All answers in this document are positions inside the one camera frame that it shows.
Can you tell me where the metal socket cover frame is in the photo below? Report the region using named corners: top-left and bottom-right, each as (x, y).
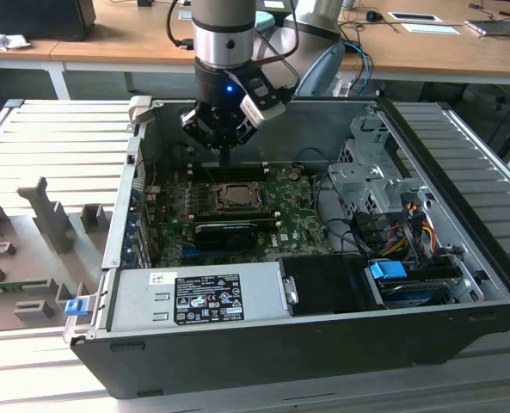
top-left (211, 182), bottom-right (267, 213)

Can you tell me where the crumpled white paper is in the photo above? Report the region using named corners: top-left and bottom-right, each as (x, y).
top-left (0, 23), bottom-right (32, 52)

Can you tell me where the coloured power wire bundle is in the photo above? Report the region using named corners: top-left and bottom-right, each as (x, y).
top-left (383, 201), bottom-right (436, 259)

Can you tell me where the beige plastic case latch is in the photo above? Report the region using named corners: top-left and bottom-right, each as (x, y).
top-left (128, 96), bottom-right (153, 126)

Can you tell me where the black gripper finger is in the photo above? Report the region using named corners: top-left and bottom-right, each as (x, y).
top-left (225, 122), bottom-right (259, 167)
top-left (180, 108), bottom-right (227, 167)

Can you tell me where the dark flat laptop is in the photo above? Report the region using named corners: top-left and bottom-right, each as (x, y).
top-left (464, 19), bottom-right (510, 38)

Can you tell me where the black RAM slot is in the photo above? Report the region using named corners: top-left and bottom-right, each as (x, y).
top-left (196, 209), bottom-right (280, 219)
top-left (193, 218), bottom-right (283, 230)
top-left (187, 168), bottom-right (268, 182)

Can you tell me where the black plastic shroud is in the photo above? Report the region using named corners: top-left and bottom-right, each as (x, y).
top-left (280, 253), bottom-right (367, 317)

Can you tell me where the CPU silver plate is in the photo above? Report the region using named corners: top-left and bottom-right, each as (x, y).
top-left (223, 184), bottom-right (256, 204)

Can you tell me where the small wooden desk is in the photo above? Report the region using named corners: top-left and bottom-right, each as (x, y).
top-left (0, 38), bottom-right (71, 100)

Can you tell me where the long wooden desk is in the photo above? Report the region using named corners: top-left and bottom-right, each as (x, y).
top-left (47, 0), bottom-right (510, 102)

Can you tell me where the green motherboard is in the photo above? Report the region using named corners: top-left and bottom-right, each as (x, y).
top-left (144, 170), bottom-right (337, 268)

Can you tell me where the grey parts rack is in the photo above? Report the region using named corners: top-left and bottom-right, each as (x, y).
top-left (0, 176), bottom-right (114, 335)

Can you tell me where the black graphics card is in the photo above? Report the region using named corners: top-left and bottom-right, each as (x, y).
top-left (193, 221), bottom-right (258, 250)

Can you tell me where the hard disk in blue carrier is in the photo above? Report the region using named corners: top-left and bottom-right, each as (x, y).
top-left (366, 260), bottom-right (462, 310)

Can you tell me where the white flat sheet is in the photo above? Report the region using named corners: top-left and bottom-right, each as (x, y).
top-left (401, 22), bottom-right (461, 35)

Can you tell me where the black box on desk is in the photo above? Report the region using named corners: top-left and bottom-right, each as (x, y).
top-left (0, 0), bottom-right (96, 43)

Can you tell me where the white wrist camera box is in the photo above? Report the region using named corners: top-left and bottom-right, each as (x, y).
top-left (228, 71), bottom-right (286, 129)

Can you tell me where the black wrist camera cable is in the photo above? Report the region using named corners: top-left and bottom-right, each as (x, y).
top-left (166, 0), bottom-right (195, 51)

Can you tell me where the blue expansion slot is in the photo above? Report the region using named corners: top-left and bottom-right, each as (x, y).
top-left (180, 243), bottom-right (208, 260)

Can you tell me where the black PC case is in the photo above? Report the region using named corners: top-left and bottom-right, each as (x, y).
top-left (63, 96), bottom-right (510, 401)

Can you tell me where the silver metal drive cage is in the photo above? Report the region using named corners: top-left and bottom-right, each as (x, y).
top-left (327, 114), bottom-right (436, 225)

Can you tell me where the silver power supply unit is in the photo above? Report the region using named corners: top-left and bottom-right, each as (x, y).
top-left (108, 261), bottom-right (288, 332)

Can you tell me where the blue cable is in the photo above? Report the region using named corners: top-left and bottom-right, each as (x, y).
top-left (343, 40), bottom-right (374, 98)

